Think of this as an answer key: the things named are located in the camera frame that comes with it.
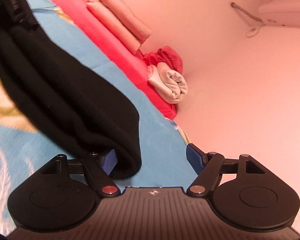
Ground blue floral bed sheet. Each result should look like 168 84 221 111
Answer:
0 0 196 235

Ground pink folded pillow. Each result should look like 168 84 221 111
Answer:
100 0 153 44
87 1 141 55

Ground crumpled red cloth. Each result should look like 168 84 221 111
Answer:
142 46 183 74

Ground rolled cream blanket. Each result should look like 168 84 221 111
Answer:
147 62 188 104

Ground upper pink folded pillow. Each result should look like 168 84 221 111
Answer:
100 0 153 44

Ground red sheeted bed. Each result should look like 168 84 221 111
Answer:
51 0 177 119

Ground black pants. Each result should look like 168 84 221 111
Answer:
0 0 141 179

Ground white wall air conditioner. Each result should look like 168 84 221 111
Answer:
258 0 300 27

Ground white power cord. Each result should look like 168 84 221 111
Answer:
244 24 264 39

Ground air conditioner pipe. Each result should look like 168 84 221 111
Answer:
230 2 263 23

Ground lower pink folded pillow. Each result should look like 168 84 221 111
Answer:
87 1 141 55

